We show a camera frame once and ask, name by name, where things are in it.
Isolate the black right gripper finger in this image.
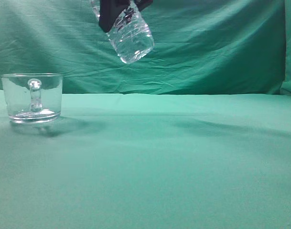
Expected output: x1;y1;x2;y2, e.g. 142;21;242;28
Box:
134;0;153;12

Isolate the clear plastic water bottle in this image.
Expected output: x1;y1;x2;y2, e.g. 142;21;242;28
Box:
90;0;154;64

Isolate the green table cloth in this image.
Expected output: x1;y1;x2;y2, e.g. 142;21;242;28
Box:
0;90;291;229

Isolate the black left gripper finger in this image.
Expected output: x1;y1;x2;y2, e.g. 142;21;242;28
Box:
98;0;129;33

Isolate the clear glass mug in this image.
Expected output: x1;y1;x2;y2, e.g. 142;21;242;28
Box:
1;73;63;124

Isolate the green backdrop cloth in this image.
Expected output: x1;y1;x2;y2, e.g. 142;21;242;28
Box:
0;0;291;94

